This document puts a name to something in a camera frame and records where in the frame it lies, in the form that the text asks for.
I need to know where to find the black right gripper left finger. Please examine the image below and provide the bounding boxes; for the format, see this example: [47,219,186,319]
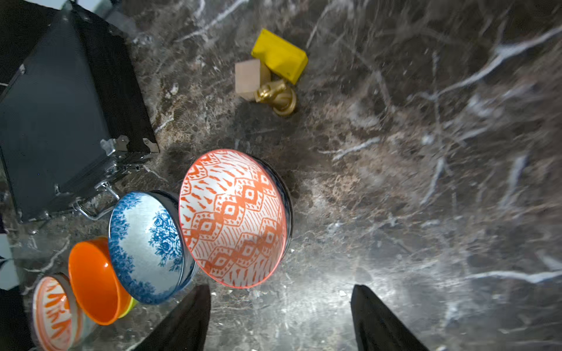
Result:
[133,285,212,350]

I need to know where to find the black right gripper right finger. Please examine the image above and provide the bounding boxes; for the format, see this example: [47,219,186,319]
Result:
[351,285,428,351]

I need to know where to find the large blue floral bowl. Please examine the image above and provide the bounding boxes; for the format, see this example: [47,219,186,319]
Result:
[108,192,185,305]

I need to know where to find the grey green patterned bowl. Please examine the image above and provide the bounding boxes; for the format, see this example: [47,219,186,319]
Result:
[54,273,100,350]

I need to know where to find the orange plastic bowl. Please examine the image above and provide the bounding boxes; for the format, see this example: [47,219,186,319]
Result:
[68,237,133,326]

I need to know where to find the red geometric pattern bowl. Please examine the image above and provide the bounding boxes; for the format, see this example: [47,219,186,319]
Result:
[179,149,287,289]

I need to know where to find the orange leaf pattern bowl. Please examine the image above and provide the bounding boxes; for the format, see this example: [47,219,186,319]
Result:
[32,274,72,350]

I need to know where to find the lime yellow plastic bowl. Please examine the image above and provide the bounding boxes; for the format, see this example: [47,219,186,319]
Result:
[119,298,138,319]

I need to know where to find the black carrying case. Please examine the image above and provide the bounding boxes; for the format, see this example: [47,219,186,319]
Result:
[1,1,160,222]

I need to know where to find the gold chess knight piece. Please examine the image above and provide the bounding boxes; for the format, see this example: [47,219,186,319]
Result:
[254,80,297,118]

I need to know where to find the plain wooden cube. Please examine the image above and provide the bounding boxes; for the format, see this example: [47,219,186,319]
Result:
[235,59,271,102]

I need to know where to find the yellow wooden block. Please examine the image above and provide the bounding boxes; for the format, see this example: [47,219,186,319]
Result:
[251,29,308,85]

